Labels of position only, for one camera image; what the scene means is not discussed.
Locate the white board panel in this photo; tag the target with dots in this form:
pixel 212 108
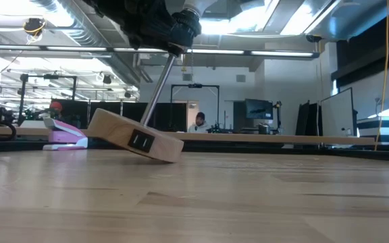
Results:
pixel 338 114

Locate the black computer monitor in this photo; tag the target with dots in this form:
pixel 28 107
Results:
pixel 258 108

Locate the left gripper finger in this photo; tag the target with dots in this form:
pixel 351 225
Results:
pixel 154 35

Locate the black gantry frame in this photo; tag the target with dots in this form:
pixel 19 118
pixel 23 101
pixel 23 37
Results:
pixel 22 101
pixel 194 85

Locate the black leaning panels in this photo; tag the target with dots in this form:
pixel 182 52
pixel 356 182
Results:
pixel 307 118

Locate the person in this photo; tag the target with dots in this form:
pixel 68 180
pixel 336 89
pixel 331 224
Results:
pixel 199 126
pixel 56 109

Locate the long light strip bar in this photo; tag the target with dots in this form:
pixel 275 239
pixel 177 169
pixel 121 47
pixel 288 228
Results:
pixel 275 53

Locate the white striped box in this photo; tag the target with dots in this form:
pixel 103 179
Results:
pixel 383 128

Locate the black partition wall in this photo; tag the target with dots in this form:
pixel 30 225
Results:
pixel 73 114

